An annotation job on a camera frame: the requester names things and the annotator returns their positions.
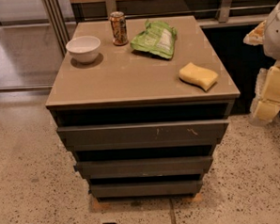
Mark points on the yellow sponge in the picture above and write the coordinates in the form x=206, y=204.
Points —
x=198, y=76

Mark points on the grey top drawer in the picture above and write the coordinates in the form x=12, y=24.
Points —
x=143, y=136

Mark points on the metal railing frame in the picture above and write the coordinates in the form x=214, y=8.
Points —
x=229, y=16

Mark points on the white ceramic bowl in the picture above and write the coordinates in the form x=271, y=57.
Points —
x=84, y=49

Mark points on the grey drawer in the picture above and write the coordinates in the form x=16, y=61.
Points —
x=145, y=189
x=144, y=167
x=143, y=136

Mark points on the grey drawer cabinet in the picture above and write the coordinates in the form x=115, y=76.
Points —
x=123, y=86

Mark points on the grey middle drawer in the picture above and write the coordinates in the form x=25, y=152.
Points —
x=144, y=167

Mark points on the green chip bag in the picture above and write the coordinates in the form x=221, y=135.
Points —
x=158, y=38

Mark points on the grey bottom drawer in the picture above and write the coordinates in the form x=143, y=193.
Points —
x=145, y=189

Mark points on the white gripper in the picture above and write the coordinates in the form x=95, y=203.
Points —
x=276, y=34

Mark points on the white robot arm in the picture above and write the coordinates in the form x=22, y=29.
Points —
x=271, y=48

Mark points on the patterned drink can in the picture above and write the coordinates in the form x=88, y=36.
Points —
x=118, y=24

